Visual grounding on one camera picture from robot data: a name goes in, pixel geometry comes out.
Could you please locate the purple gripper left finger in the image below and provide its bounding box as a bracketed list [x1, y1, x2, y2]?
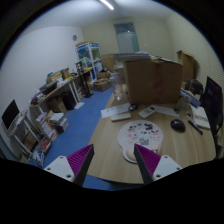
[45, 144, 94, 186]

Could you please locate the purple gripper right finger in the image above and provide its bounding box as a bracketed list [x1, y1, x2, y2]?
[134, 144, 182, 184]

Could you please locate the round patterned mouse pad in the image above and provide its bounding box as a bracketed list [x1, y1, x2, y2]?
[117, 120, 164, 163]

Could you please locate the black computer mouse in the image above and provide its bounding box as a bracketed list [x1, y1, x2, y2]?
[170, 119, 186, 133]

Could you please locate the white remote control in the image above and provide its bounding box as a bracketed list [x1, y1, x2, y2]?
[139, 106, 156, 119]

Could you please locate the white flat remote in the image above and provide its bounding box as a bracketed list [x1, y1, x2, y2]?
[111, 113, 131, 122]

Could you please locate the black pen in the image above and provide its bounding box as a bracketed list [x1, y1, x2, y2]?
[188, 120, 203, 135]

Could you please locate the white paper sheet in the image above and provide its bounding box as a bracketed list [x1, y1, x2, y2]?
[101, 103, 130, 118]

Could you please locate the open white notebook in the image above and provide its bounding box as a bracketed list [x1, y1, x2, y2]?
[191, 106, 210, 129]

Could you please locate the white side desk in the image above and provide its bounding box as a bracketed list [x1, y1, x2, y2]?
[29, 67, 93, 116]

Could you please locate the large cardboard box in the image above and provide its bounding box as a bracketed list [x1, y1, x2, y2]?
[124, 60, 182, 105]

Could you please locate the black monitor on shelf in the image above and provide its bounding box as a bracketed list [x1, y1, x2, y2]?
[2, 101, 20, 130]

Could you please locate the cardboard box on floor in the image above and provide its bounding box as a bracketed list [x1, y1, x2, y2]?
[93, 80, 111, 92]

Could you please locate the black office chair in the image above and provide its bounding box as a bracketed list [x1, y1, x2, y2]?
[201, 77, 223, 159]

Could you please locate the white wire shelf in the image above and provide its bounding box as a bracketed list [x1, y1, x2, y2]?
[8, 111, 52, 161]

